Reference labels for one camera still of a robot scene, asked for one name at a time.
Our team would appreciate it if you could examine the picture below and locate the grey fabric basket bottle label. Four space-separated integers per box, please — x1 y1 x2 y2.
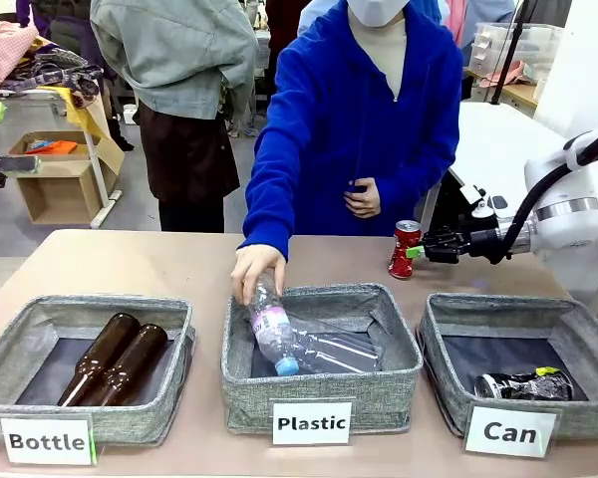
0 293 197 447

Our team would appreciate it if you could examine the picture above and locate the grey fabric basket plastic label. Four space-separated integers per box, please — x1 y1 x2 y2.
220 283 425 435

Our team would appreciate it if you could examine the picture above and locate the person in blue hoodie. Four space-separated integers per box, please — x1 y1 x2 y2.
237 0 465 263

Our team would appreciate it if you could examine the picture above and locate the clear crushed plastic bottle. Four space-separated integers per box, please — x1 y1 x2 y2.
286 317 383 374

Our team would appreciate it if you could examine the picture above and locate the person right hand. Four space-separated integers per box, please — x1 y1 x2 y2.
229 245 288 307

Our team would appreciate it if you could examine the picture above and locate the person right forearm blue sleeve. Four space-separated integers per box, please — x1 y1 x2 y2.
237 143 305 263

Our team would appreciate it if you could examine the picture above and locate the clear plastic storage box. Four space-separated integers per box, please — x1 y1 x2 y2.
470 21 565 77

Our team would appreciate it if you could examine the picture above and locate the person left hand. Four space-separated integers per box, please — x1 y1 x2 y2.
343 177 383 219

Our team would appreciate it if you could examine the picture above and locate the brown glass bottle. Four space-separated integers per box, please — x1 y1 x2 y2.
77 323 169 407
57 312 142 407

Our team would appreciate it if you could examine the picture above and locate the white side table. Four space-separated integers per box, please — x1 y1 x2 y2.
421 101 598 235

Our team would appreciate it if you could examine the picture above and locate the clear plastic bottle pink label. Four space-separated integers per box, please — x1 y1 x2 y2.
250 272 301 377

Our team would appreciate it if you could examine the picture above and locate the orange item in box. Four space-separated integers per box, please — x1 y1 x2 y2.
27 138 79 155

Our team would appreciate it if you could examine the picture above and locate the white table leg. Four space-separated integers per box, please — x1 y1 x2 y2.
85 89 124 230

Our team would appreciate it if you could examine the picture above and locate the person left forearm blue sleeve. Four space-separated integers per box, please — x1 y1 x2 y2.
358 138 462 210

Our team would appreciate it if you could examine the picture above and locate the white Bottle label card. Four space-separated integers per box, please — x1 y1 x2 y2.
0 412 95 467

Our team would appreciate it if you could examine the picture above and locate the pink checked cloth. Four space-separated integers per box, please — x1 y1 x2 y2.
0 18 42 91

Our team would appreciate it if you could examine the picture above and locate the open cardboard box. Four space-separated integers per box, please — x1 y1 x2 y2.
8 128 127 226

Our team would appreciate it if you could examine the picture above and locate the grey fabric basket can label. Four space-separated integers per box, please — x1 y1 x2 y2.
417 292 598 442

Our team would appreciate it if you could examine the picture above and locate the black slanted pole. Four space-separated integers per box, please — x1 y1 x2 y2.
489 0 530 106

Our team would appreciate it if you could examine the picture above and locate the dark patterned cloth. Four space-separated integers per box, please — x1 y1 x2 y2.
2 47 105 111

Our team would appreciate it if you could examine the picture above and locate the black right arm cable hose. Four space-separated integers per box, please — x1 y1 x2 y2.
492 122 598 265

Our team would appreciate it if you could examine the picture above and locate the white face mask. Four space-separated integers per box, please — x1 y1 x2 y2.
346 0 413 28

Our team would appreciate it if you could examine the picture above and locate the black drink can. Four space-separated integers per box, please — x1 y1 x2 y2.
472 366 575 402

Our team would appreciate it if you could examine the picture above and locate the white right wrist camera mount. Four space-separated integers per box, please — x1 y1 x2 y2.
458 184 510 223

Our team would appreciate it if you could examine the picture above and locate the white Plastic label card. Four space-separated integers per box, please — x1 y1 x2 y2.
271 400 355 446

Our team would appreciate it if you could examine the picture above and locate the white Can label card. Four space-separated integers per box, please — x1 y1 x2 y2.
463 404 560 460

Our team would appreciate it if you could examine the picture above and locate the red drink can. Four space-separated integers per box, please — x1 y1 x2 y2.
388 219 425 282

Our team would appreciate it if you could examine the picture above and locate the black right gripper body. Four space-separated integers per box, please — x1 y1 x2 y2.
456 224 512 266

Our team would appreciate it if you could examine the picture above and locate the person in light blue shirt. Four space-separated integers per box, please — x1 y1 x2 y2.
296 0 330 36

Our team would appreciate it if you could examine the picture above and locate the person in grey jacket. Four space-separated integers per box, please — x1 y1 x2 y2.
89 0 261 234

